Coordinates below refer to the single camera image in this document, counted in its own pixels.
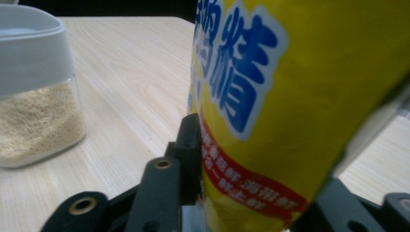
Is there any yellow seasoning pouch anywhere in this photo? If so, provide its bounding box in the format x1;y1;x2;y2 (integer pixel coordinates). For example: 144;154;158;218
187;0;410;232

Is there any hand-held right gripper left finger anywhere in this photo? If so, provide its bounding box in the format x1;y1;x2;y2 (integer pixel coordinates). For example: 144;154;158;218
163;112;205;207

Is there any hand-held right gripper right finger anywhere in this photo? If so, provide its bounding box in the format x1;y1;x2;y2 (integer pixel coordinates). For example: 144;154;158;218
289;176;389;232

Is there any clear jar with grey lid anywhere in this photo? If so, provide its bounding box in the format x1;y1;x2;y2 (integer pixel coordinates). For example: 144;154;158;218
0;3;88;169

